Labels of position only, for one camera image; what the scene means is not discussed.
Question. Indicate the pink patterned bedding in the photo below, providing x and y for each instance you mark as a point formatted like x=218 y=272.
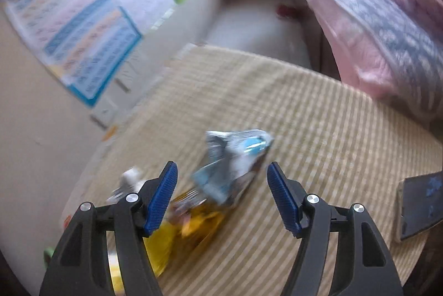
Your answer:
x=387 y=26

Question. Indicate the smartphone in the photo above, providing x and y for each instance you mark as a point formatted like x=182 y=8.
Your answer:
x=420 y=206

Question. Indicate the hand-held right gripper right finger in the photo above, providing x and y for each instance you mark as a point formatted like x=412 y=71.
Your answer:
x=283 y=199

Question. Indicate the pink quilt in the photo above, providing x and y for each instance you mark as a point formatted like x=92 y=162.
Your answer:
x=349 y=50

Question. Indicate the striped beige tablecloth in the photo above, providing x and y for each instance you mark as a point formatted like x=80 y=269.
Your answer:
x=311 y=116

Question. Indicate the white wall socket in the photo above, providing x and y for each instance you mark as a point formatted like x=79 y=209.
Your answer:
x=104 y=114

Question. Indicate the small red thing on floor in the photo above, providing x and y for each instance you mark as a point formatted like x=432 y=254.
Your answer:
x=286 y=10

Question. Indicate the blue chart wall poster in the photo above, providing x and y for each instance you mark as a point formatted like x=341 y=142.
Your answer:
x=76 y=26

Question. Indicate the small white wrapper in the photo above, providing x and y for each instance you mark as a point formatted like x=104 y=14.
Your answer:
x=129 y=181

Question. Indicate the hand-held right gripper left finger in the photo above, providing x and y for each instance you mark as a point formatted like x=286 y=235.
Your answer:
x=161 y=199

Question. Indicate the green bowl with red inside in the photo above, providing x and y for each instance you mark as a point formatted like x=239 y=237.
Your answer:
x=47 y=258

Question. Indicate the silver blue snack packet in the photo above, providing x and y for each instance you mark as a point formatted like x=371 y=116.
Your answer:
x=232 y=164

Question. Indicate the yellow snack packet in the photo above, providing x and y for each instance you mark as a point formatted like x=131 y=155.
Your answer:
x=197 y=223

